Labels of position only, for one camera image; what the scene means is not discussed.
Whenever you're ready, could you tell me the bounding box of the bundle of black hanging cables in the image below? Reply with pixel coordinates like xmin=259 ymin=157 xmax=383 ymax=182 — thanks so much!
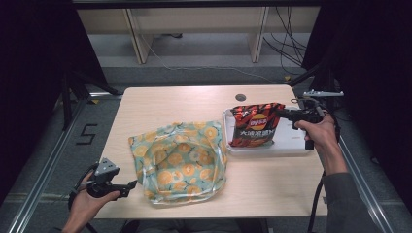
xmin=262 ymin=6 xmax=309 ymax=76

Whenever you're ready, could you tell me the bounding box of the person's left hand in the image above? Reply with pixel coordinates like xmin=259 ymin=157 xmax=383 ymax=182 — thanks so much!
xmin=68 ymin=171 xmax=121 ymax=229

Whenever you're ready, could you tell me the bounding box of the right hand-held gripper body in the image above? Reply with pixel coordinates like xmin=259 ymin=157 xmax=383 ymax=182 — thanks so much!
xmin=290 ymin=88 xmax=345 ymax=151

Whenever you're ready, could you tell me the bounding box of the black metal stand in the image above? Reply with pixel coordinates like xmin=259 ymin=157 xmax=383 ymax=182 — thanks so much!
xmin=60 ymin=69 xmax=124 ymax=131
xmin=287 ymin=59 xmax=338 ymax=115

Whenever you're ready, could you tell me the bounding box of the person's right hand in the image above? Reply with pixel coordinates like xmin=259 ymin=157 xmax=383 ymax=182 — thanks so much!
xmin=294 ymin=113 xmax=340 ymax=156

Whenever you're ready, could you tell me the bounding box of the white plastic tray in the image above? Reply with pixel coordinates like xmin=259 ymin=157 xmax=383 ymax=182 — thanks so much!
xmin=223 ymin=106 xmax=316 ymax=157

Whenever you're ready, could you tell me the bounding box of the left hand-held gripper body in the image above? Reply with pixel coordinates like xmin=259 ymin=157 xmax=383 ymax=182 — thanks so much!
xmin=86 ymin=157 xmax=121 ymax=199

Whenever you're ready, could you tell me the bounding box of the orange-print green shopping bag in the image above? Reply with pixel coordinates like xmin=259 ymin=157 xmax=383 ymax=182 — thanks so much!
xmin=127 ymin=120 xmax=229 ymax=206

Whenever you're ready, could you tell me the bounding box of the aluminium floor rail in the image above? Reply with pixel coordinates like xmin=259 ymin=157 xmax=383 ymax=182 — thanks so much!
xmin=7 ymin=92 xmax=124 ymax=233
xmin=336 ymin=135 xmax=396 ymax=233

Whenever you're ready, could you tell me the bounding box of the black curtain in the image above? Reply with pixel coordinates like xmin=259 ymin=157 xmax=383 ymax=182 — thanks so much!
xmin=300 ymin=0 xmax=412 ymax=206
xmin=0 ymin=0 xmax=110 ymax=208

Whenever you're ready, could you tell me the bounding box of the red and black chip bag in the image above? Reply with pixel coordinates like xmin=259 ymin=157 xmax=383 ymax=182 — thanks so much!
xmin=228 ymin=102 xmax=287 ymax=149

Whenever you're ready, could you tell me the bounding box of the right hand-held gripper black cable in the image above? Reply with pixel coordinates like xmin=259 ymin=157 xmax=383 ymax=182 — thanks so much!
xmin=306 ymin=170 xmax=326 ymax=233

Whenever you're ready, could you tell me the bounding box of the hand-held gripper black cable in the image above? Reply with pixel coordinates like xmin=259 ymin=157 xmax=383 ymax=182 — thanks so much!
xmin=306 ymin=170 xmax=326 ymax=233
xmin=67 ymin=162 xmax=99 ymax=233

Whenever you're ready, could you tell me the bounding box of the white floor cable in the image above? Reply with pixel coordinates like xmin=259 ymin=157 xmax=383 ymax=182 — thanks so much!
xmin=141 ymin=34 xmax=288 ymax=84

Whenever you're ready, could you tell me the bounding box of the left hand-held gripper black cable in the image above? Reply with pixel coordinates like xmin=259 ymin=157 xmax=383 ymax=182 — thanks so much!
xmin=67 ymin=162 xmax=99 ymax=233

